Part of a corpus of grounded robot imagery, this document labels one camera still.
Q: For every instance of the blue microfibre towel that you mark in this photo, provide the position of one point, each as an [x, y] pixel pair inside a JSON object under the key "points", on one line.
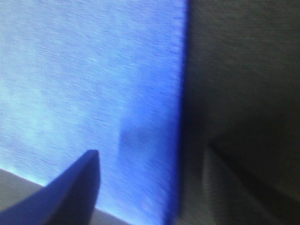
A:
{"points": [[96, 74]]}

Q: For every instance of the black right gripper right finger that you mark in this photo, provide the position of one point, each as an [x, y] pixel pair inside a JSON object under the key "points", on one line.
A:
{"points": [[235, 196]]}

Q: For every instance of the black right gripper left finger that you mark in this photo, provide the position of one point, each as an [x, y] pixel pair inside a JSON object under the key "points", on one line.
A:
{"points": [[68, 200]]}

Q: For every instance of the black table cloth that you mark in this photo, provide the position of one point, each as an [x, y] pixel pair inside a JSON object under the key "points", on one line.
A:
{"points": [[241, 93]]}

